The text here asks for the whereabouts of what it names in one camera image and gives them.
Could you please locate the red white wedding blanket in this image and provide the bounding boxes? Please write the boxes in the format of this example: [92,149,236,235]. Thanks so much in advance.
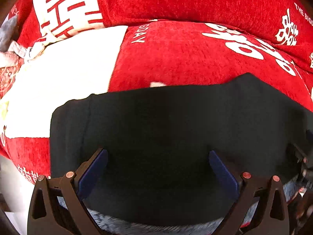
[1,21,312,183]

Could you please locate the black pants with patterned waistband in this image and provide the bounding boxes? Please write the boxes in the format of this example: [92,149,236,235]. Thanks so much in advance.
[50,73,312,234]

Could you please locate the red folded wedding quilt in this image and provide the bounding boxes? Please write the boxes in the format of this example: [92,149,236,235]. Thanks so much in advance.
[10,0,312,72]

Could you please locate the crumpled grey white clothes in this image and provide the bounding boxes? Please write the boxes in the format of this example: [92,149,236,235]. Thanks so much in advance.
[1,15,45,69]

